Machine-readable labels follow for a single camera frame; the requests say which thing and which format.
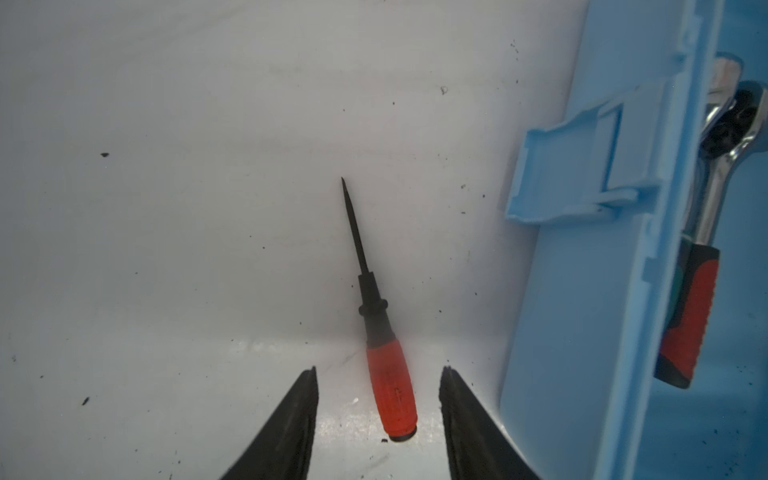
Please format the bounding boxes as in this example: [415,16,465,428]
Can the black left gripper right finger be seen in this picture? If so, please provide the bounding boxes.
[439,366,537,480]

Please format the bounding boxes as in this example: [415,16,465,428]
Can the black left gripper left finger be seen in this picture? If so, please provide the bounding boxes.
[222,367,319,480]

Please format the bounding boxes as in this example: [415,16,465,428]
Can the red handled small screwdriver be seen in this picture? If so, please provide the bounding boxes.
[341,181,418,442]

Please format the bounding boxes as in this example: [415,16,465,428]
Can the blue plastic tool box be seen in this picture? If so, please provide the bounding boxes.
[500,1,767,479]

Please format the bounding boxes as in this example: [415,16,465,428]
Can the large chrome ratchet wrench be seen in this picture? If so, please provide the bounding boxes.
[654,81,767,389]

